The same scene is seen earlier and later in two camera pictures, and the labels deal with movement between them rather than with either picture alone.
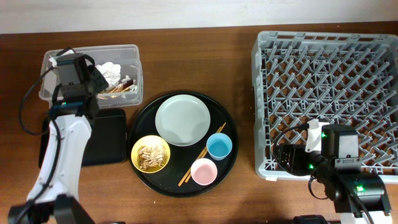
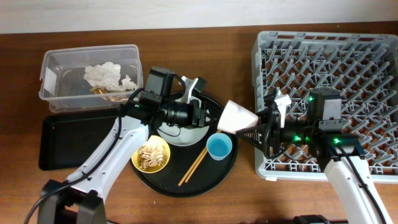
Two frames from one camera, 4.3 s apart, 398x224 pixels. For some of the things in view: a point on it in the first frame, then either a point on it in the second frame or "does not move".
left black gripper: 101,80 to 195,120
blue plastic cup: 219,146 does not move
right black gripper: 298,150 to 274,125
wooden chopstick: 198,158 does not move
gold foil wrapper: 120,87 to 101,91
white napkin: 111,72 does not move
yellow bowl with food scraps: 150,154 does not move
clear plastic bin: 120,65 does not move
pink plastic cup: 204,172 to 235,117
